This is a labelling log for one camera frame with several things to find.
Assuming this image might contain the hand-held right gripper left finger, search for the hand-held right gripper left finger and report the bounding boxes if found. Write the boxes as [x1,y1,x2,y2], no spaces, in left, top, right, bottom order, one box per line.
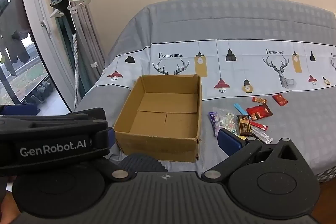
[101,156,137,183]

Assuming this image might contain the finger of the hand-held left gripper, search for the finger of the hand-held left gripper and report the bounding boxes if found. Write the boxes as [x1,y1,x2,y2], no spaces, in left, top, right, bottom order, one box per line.
[0,104,40,116]
[0,107,116,149]

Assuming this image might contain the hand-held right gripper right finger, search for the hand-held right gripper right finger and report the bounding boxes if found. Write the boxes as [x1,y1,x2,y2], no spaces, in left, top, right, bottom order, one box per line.
[201,128,303,183]

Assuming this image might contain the dark brown chocolate packet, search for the dark brown chocolate packet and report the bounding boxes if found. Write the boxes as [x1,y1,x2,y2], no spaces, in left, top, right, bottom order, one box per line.
[236,114,253,136]

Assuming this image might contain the clear bag of candies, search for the clear bag of candies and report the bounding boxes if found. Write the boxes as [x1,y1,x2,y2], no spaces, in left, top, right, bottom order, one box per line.
[208,108,238,136]

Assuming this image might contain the red stick packet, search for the red stick packet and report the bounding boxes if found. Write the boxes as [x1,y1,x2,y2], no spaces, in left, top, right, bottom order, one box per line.
[249,121,269,131]

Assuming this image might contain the white clear snack packet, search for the white clear snack packet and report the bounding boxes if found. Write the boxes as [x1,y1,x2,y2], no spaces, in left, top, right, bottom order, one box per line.
[251,126,274,145]

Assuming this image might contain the blue stick packet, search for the blue stick packet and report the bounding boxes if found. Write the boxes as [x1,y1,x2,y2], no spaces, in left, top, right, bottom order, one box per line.
[234,103,248,116]

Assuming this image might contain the large red snack packet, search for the large red snack packet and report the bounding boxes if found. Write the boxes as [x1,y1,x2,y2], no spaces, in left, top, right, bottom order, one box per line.
[246,104,274,121]

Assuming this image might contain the brown cardboard box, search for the brown cardboard box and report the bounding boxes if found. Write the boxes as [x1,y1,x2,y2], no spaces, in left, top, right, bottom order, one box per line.
[113,74,203,163]

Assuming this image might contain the red square snack packet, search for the red square snack packet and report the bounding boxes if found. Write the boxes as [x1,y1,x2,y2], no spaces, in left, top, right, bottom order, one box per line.
[272,94,288,107]

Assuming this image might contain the pair of dark shoes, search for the pair of dark shoes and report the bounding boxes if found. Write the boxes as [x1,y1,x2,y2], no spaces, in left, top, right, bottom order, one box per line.
[25,81,55,106]

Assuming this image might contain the dark hanging clothes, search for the dark hanging clothes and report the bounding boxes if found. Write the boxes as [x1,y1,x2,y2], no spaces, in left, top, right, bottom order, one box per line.
[0,0,31,78]

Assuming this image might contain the garment steamer on stand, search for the garment steamer on stand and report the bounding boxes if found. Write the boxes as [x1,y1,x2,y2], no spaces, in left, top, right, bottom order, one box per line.
[39,0,106,100]

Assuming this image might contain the black garment steamer head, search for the black garment steamer head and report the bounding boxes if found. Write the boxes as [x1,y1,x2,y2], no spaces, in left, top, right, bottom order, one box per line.
[50,0,77,34]

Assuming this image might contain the printed grey bed sheet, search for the printed grey bed sheet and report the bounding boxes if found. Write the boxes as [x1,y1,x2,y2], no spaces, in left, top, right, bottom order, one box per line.
[75,0,336,183]

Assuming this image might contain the speckled steamer hose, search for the speckled steamer hose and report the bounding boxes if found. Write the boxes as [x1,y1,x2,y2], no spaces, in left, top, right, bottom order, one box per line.
[71,32,80,112]

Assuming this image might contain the white window frame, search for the white window frame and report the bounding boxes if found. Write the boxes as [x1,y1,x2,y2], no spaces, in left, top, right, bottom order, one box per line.
[16,0,77,112]

